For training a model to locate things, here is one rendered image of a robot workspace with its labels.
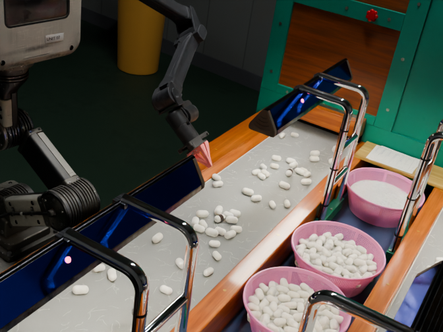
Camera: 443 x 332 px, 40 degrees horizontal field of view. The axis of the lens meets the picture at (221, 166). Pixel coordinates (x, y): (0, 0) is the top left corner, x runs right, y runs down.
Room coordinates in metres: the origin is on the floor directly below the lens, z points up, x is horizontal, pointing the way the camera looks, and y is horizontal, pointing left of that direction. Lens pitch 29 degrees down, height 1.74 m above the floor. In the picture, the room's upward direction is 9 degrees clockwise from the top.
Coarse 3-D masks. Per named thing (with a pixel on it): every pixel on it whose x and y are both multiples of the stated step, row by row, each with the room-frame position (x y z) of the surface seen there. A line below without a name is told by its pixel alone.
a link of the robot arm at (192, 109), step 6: (174, 90) 1.72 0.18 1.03; (174, 96) 1.70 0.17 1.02; (180, 96) 1.72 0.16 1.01; (180, 102) 1.70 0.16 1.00; (186, 102) 1.77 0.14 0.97; (168, 108) 1.70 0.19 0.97; (174, 108) 1.75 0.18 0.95; (186, 108) 1.74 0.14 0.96; (192, 108) 1.77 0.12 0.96; (192, 114) 1.75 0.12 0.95; (192, 120) 1.75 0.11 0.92
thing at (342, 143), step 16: (320, 80) 1.80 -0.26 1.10; (336, 80) 1.79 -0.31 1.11; (320, 96) 1.64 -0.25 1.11; (336, 96) 1.64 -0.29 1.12; (368, 96) 1.75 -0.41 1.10; (352, 112) 1.61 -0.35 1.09; (336, 144) 1.62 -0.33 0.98; (352, 144) 1.74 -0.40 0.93; (336, 160) 1.61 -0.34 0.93; (352, 160) 1.75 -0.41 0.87; (336, 176) 1.66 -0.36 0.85; (336, 192) 1.75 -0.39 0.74; (320, 208) 1.61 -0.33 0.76; (336, 208) 1.71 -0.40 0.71
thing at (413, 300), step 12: (420, 276) 0.91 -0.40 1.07; (432, 276) 0.87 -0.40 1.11; (420, 288) 0.86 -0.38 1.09; (432, 288) 0.83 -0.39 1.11; (408, 300) 0.84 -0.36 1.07; (420, 300) 0.80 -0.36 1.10; (432, 300) 0.80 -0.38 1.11; (408, 312) 0.79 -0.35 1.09; (420, 312) 0.76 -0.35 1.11; (432, 312) 0.78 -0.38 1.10; (408, 324) 0.74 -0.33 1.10; (420, 324) 0.74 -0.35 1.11; (432, 324) 0.77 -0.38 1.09
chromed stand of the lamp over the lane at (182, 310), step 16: (144, 208) 0.93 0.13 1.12; (176, 224) 0.89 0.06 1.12; (64, 240) 0.80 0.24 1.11; (80, 240) 0.80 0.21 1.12; (192, 240) 0.88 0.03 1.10; (96, 256) 0.77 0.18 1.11; (112, 256) 0.77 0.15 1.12; (192, 256) 0.87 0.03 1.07; (128, 272) 0.75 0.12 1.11; (144, 272) 0.76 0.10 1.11; (192, 272) 0.88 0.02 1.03; (144, 288) 0.74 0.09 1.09; (192, 288) 0.88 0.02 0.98; (144, 304) 0.74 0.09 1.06; (176, 304) 0.85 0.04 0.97; (144, 320) 0.74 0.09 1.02; (160, 320) 0.80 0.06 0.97; (176, 320) 0.88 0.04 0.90
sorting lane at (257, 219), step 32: (288, 128) 2.20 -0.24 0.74; (256, 160) 1.89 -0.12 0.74; (320, 160) 1.97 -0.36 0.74; (224, 192) 1.64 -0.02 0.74; (256, 192) 1.67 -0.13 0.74; (288, 192) 1.71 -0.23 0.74; (160, 224) 1.42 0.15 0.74; (224, 224) 1.47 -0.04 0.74; (256, 224) 1.49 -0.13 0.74; (128, 256) 1.25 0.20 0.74; (160, 256) 1.27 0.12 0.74; (224, 256) 1.31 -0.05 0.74; (96, 288) 1.11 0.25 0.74; (128, 288) 1.13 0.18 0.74; (32, 320) 0.98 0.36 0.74; (64, 320) 0.99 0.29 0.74; (96, 320) 1.01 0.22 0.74; (128, 320) 1.02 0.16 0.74
